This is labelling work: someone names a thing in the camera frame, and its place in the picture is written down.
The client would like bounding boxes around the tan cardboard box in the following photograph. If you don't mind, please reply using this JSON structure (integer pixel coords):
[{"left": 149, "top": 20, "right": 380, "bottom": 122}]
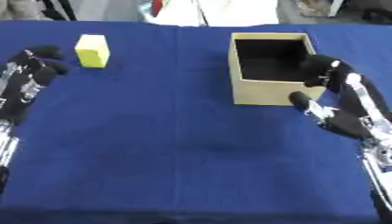
[{"left": 227, "top": 31, "right": 328, "bottom": 107}]

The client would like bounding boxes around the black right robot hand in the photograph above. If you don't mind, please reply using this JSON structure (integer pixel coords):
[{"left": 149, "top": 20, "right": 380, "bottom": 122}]
[{"left": 288, "top": 53, "right": 392, "bottom": 140}]

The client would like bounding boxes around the yellow rectangular block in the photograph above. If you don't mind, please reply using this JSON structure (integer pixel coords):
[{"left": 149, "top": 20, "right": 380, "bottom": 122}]
[{"left": 73, "top": 34, "right": 112, "bottom": 69}]

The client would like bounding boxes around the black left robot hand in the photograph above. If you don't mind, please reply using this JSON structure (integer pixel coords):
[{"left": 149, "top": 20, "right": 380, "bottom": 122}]
[{"left": 0, "top": 45, "right": 71, "bottom": 126}]

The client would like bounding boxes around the person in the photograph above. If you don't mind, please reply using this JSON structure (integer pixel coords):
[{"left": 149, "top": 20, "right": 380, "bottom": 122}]
[{"left": 136, "top": 0, "right": 282, "bottom": 28}]

